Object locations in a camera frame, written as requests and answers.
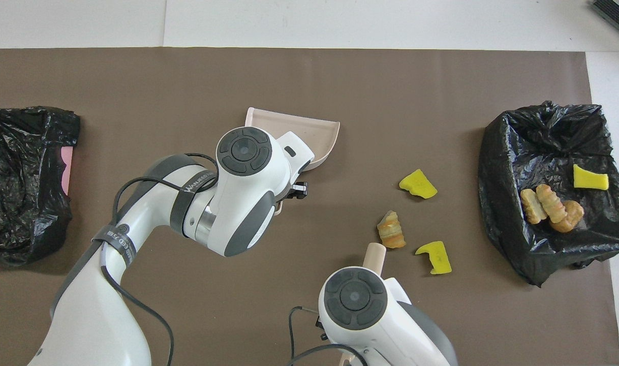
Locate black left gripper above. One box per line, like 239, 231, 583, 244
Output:
282, 180, 308, 201

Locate beige plastic dustpan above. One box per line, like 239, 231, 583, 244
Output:
245, 107, 341, 171

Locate beige hand brush black bristles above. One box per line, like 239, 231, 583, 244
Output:
339, 242, 387, 366

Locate striped toy croissant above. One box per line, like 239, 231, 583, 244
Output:
377, 210, 407, 250
536, 183, 566, 224

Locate yellow sponge chunk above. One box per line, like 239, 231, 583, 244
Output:
398, 169, 438, 199

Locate notched yellow sponge piece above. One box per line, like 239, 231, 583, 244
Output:
415, 241, 453, 276

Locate pale ridged bread piece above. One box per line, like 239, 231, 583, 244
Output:
520, 188, 548, 225

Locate brown bread roll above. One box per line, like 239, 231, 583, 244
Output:
549, 200, 585, 233

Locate yellow sponge wedge green edge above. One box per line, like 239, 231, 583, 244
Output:
573, 164, 610, 191

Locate bin lined with black bag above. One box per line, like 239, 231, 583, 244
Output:
477, 100, 619, 288

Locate brown paper table mat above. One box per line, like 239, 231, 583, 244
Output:
0, 47, 619, 366

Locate right black garbage bag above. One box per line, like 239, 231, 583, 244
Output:
0, 106, 81, 266

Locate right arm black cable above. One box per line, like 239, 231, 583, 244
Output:
288, 306, 368, 366

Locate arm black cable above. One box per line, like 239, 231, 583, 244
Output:
99, 151, 220, 366
288, 306, 368, 366

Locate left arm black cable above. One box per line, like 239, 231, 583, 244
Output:
99, 151, 220, 366

